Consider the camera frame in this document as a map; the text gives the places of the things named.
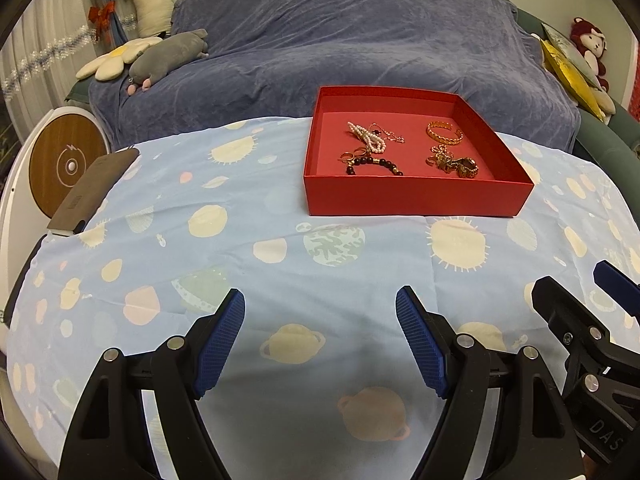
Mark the grey plush animal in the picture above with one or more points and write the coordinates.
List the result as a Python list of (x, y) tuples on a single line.
[(165, 55)]

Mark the silver cushion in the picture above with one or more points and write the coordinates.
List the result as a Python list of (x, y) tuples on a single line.
[(565, 45)]

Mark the white curtain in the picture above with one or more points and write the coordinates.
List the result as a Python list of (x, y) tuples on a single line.
[(30, 35)]

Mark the red bow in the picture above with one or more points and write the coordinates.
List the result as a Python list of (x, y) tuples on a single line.
[(102, 15)]

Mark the blue covered sofa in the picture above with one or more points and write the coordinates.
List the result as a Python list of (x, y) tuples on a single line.
[(615, 135)]

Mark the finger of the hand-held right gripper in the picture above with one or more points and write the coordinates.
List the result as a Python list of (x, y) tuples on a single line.
[(565, 310), (612, 277)]

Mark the white round appliance wooden disc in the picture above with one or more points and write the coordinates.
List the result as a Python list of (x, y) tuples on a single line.
[(65, 160)]

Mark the blue velvet blanket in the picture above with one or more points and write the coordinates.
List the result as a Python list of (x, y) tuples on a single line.
[(300, 35)]

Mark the red cardboard box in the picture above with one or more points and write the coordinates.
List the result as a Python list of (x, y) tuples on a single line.
[(400, 197)]

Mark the flower shaped pillow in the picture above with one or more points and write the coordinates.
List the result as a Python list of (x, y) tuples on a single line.
[(112, 57)]

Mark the small gold rings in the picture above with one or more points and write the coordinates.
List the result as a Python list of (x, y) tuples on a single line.
[(357, 152)]

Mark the red monkey plush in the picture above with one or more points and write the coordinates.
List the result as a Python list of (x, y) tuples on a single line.
[(590, 40)]

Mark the cream plush cushion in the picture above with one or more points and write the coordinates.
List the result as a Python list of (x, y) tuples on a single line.
[(605, 102)]

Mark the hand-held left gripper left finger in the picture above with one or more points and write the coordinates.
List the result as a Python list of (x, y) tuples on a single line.
[(220, 342)]

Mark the gold wrist watch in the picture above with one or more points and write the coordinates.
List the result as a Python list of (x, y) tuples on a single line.
[(467, 167)]

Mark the planet print blue tablecloth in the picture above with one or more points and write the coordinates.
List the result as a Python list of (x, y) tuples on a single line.
[(200, 185)]

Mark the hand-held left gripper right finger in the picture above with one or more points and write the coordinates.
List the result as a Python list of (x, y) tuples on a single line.
[(422, 347)]

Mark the gold cushion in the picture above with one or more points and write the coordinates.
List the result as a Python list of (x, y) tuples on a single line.
[(565, 72)]

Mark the brown flat case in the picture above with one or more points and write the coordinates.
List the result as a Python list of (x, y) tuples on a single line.
[(95, 185)]

